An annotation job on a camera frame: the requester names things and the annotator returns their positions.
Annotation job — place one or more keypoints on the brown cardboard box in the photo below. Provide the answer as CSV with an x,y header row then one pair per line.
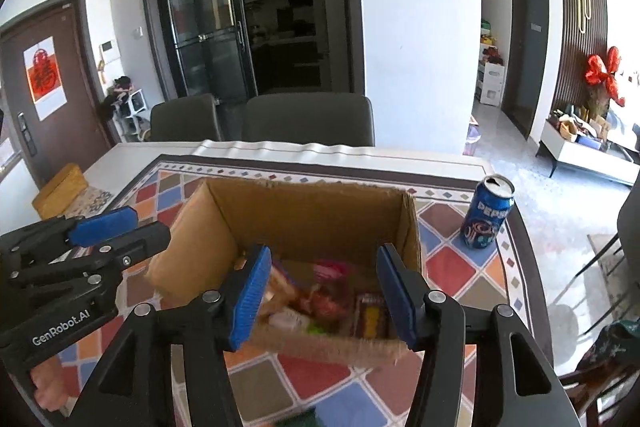
x,y
310,217

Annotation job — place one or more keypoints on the white storage shelf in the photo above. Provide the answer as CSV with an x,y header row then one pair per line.
x,y
490,77

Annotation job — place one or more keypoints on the grey interior door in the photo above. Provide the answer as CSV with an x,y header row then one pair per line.
x,y
525,47

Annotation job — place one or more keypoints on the purple bag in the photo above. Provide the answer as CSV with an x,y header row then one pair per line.
x,y
472,137

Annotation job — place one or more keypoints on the white low cabinet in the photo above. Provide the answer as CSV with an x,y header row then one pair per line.
x,y
585,152

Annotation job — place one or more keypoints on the dark green patterned cloth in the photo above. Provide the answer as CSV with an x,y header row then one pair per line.
x,y
612,347

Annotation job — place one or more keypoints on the grey dining chair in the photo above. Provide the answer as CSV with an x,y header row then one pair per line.
x,y
185,119
310,119
631,227

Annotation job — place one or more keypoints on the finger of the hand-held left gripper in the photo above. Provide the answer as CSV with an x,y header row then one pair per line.
x,y
102,223
145,238

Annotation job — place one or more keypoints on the red pink snack packet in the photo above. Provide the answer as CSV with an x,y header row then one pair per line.
x,y
325,304

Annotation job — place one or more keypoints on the white intercom panel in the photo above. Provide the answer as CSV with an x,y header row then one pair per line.
x,y
108,59

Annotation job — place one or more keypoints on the black glass sliding door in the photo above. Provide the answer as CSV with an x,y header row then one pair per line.
x,y
200,7

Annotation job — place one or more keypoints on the white shoe rack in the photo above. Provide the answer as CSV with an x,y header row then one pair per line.
x,y
130,112

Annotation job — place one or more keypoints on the blue soda can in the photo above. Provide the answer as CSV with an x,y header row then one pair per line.
x,y
487,217

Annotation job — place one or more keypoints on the white poster red symbol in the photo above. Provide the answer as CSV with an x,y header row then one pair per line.
x,y
45,77

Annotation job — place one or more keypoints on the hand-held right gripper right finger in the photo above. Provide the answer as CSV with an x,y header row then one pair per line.
x,y
395,302

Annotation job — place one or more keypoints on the mustard yellow cushion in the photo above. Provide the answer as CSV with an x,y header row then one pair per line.
x,y
60,189

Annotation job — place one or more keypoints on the gold loop wall light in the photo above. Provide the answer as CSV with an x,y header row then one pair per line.
x,y
585,7

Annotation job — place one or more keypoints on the beige snack packet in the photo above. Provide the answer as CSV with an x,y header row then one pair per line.
x,y
282,287

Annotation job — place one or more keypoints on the floral seat cushion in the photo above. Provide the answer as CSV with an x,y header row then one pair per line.
x,y
90,203

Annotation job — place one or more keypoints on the red bow decoration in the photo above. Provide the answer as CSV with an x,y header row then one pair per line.
x,y
602,74

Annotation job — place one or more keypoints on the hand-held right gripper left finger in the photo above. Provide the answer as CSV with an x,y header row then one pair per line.
x,y
250,297

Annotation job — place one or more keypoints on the white light switch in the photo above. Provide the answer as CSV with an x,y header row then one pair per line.
x,y
137,32

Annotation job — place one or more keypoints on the brown orange snack packet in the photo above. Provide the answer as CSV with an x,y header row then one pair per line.
x,y
372,314

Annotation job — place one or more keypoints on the green lollipop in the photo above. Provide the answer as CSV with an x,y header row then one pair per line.
x,y
316,330

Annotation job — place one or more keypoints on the colourful checkered tablecloth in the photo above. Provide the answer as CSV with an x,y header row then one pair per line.
x,y
450,267

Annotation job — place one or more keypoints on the brown entrance door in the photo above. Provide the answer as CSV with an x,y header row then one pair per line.
x,y
55,147

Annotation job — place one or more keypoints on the dark wooden chair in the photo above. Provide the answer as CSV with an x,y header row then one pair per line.
x,y
600,387

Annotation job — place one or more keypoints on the person's left hand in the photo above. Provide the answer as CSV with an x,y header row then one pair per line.
x,y
50,387

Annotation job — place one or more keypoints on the dark green snack packet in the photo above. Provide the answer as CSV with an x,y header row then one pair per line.
x,y
300,419

